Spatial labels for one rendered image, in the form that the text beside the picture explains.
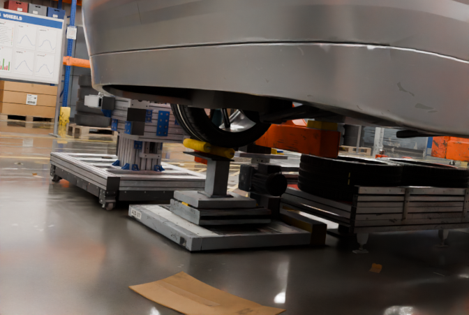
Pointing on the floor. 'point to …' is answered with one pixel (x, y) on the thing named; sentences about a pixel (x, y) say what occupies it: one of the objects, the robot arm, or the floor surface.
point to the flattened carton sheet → (199, 297)
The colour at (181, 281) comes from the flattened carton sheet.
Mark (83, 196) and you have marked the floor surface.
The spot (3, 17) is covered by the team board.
